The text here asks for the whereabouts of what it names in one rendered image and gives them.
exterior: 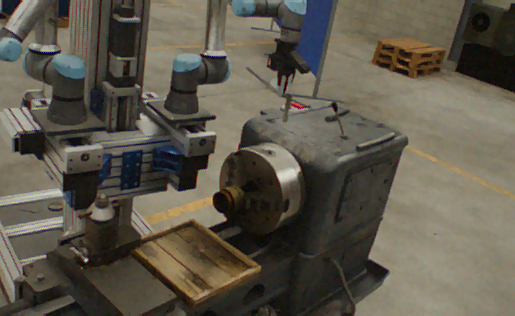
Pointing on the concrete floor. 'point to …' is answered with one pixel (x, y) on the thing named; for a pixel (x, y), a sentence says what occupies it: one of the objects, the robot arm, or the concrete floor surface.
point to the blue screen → (314, 40)
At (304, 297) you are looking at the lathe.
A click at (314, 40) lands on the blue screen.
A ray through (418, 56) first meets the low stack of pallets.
